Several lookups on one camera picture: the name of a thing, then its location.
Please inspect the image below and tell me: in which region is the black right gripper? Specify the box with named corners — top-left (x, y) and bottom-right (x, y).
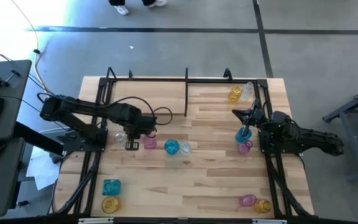
top-left (231, 108), bottom-right (269, 139)

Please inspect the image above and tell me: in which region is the blue tall glass bottle vase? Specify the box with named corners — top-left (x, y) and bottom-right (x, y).
top-left (235, 126), bottom-right (253, 144)

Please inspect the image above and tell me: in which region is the pink ribbed glass vase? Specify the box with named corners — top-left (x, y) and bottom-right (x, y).
top-left (140, 134), bottom-right (158, 150)
top-left (239, 194), bottom-right (257, 208)

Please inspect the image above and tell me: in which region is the clear wide panelled glass vase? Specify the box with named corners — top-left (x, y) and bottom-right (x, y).
top-left (114, 131), bottom-right (127, 144)

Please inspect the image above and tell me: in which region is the pink swirl glass bud vase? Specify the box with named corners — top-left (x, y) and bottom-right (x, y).
top-left (237, 139), bottom-right (254, 156)

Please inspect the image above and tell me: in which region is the yellow glass bottle vase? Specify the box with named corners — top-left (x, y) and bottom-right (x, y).
top-left (227, 86), bottom-right (243, 103)

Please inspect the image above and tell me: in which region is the clear narrow-neck glass bottle vase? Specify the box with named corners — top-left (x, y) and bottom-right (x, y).
top-left (239, 81), bottom-right (255, 102)

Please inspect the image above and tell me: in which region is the blue round embossed glass vase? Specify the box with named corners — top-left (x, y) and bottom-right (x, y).
top-left (164, 139), bottom-right (180, 156)

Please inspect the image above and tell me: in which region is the clear finely ribbed glass vase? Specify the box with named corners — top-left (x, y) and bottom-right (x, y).
top-left (178, 141), bottom-right (193, 156)

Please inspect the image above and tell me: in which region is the blue square textured glass vase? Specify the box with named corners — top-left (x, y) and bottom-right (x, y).
top-left (101, 179), bottom-right (122, 197)

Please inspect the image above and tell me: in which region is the yellow panelled round glass vase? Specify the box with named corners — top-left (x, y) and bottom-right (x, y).
top-left (253, 198), bottom-right (273, 214)

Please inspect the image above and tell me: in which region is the yellow diamond-pattern glass vase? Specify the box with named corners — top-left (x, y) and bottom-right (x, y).
top-left (101, 195), bottom-right (121, 215)

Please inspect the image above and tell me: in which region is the black desk support beam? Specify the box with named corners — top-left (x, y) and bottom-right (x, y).
top-left (12, 121), bottom-right (67, 157)

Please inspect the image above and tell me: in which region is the white paper sheet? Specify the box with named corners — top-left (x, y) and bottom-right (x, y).
top-left (25, 146), bottom-right (63, 191)

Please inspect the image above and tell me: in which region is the grey metal side table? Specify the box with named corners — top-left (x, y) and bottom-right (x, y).
top-left (321, 80), bottom-right (358, 183)

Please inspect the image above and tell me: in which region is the person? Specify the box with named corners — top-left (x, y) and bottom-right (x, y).
top-left (108, 0), bottom-right (168, 16)

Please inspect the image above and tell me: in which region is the dark grey desk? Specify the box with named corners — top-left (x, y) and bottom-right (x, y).
top-left (0, 59), bottom-right (33, 218)

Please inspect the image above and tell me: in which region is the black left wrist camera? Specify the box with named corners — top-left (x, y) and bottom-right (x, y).
top-left (124, 140), bottom-right (140, 152)

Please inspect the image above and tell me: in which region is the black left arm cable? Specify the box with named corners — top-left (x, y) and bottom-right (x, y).
top-left (103, 95), bottom-right (174, 126)

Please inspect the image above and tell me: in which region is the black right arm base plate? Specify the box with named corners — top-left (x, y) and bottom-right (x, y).
top-left (258, 129), bottom-right (306, 156)

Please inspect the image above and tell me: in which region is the black aluminium table frame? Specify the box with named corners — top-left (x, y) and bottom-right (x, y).
top-left (52, 66), bottom-right (315, 218)

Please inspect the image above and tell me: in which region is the black metal shelf frame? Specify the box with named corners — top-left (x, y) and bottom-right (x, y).
top-left (184, 67), bottom-right (189, 118)

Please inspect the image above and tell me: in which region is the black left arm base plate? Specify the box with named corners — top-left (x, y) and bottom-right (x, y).
top-left (56, 127), bottom-right (109, 153)

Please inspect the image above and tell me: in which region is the silver aluminium bracket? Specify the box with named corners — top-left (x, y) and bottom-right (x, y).
top-left (252, 218), bottom-right (288, 224)
top-left (78, 217), bottom-right (114, 224)

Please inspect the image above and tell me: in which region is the yellow floor cable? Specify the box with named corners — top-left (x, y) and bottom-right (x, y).
top-left (10, 0), bottom-right (55, 103)

